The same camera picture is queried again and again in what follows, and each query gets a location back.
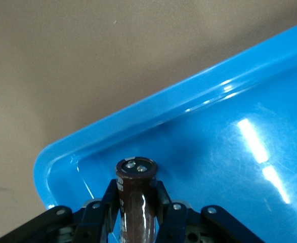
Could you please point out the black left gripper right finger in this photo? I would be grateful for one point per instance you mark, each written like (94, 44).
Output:
(183, 222)

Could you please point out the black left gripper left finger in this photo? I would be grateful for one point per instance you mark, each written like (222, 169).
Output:
(87, 222)

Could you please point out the dark brown electrolytic capacitor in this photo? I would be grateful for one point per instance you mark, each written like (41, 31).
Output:
(135, 207)

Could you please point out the blue plastic tray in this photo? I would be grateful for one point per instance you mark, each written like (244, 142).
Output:
(214, 152)

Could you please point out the brown table mat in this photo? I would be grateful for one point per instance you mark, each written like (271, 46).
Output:
(62, 76)

